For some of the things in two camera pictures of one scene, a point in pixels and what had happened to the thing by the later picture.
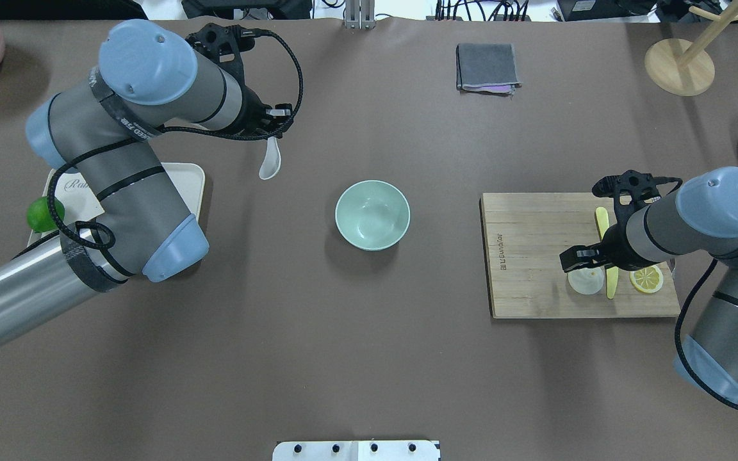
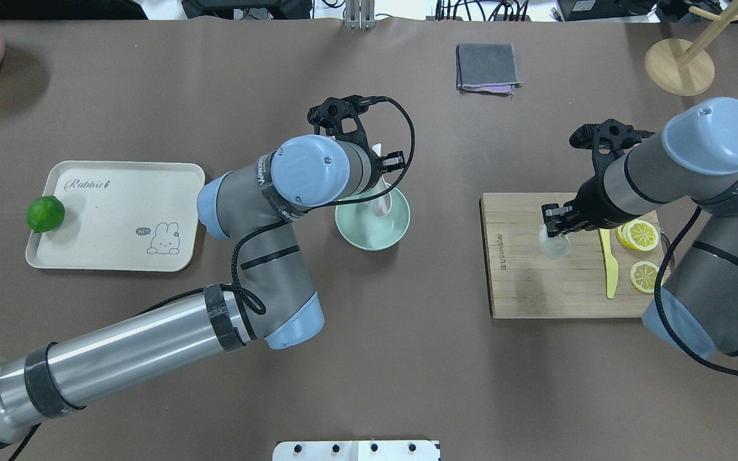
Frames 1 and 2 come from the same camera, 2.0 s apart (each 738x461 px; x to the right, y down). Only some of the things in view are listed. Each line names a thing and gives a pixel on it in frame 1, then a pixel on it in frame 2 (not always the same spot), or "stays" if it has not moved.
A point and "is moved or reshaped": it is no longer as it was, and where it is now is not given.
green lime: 39,215 stays
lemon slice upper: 648,280 stays
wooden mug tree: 683,67 stays
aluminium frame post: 359,14 stays
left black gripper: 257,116 -> 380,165
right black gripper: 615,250 -> 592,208
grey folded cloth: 487,68 stays
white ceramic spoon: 271,164 is moved or reshaped
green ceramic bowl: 372,215 stays
